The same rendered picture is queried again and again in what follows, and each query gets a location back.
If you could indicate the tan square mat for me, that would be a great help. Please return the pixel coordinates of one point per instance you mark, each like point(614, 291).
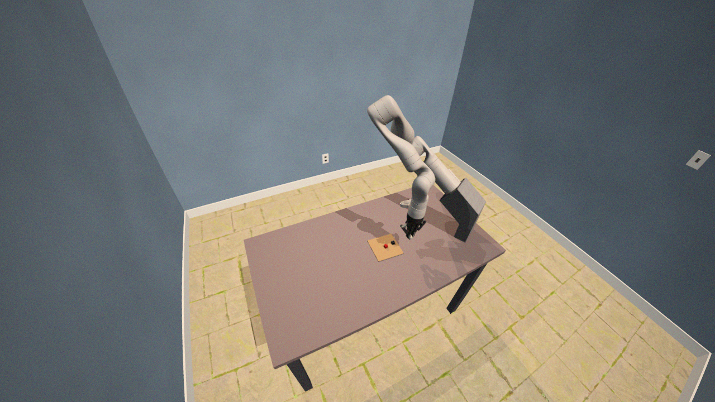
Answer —
point(381, 253)

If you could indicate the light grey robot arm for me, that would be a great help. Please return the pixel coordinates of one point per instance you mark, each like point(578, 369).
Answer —
point(409, 149)

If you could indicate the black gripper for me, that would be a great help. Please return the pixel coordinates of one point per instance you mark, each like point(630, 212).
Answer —
point(412, 228)

